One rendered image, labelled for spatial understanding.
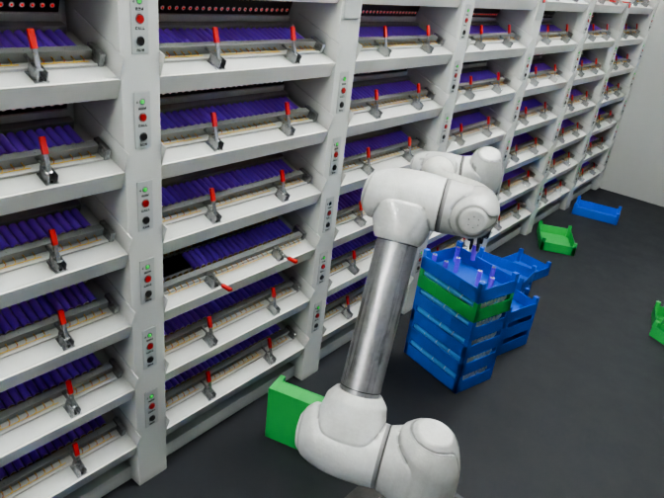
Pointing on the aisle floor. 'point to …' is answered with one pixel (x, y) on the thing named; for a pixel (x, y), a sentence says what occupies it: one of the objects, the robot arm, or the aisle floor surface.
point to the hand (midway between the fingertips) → (475, 241)
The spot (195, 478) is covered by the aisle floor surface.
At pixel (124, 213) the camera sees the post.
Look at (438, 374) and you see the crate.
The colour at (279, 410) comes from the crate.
